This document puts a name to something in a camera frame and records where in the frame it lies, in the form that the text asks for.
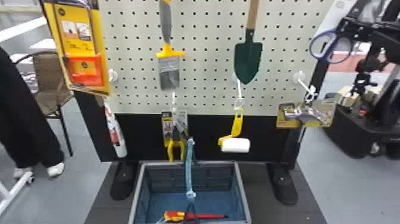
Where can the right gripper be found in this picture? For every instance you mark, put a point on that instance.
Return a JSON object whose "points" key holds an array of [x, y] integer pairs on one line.
{"points": [[356, 29]]}

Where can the yellow paint roller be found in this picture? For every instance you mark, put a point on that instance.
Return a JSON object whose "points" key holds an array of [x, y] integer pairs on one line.
{"points": [[236, 145]]}

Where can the white pegboard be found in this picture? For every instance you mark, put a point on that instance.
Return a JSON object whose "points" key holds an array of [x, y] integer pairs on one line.
{"points": [[206, 40]]}

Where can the metal tool on yellow card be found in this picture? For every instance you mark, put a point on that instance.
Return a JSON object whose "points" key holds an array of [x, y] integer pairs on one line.
{"points": [[307, 113]]}

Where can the yellow pliers on card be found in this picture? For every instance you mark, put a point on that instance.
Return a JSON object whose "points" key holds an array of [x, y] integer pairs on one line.
{"points": [[173, 126]]}

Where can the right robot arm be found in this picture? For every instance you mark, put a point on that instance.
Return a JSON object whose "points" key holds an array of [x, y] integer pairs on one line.
{"points": [[389, 37]]}

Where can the person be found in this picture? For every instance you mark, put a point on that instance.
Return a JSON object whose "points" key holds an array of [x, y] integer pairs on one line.
{"points": [[22, 125]]}

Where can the blue scissors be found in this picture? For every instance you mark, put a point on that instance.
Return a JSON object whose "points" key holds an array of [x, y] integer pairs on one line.
{"points": [[328, 25]]}

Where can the yellow grey paint brush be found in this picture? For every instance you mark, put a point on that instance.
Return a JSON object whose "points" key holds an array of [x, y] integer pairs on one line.
{"points": [[169, 70]]}

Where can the brown chair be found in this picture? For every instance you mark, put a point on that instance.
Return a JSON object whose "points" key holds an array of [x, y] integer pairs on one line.
{"points": [[50, 81]]}

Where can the orange tool on yellow card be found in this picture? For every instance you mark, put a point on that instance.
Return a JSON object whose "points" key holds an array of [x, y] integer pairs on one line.
{"points": [[82, 67]]}

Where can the red white carded tool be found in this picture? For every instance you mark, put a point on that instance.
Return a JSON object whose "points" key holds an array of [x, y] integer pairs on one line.
{"points": [[116, 134]]}

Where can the red yellow screwdriver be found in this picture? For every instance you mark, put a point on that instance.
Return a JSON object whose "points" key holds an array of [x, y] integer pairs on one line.
{"points": [[175, 215]]}

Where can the white frame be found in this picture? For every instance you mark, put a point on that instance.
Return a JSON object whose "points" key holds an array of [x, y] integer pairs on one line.
{"points": [[12, 192]]}

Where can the blue basket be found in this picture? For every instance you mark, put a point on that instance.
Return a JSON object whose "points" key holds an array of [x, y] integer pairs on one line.
{"points": [[193, 206]]}

